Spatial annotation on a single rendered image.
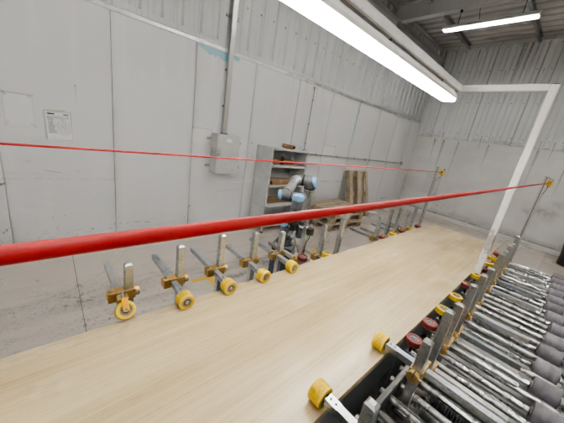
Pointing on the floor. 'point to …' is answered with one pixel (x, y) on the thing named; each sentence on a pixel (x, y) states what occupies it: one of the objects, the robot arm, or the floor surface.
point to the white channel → (366, 11)
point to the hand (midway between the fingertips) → (292, 237)
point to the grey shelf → (261, 190)
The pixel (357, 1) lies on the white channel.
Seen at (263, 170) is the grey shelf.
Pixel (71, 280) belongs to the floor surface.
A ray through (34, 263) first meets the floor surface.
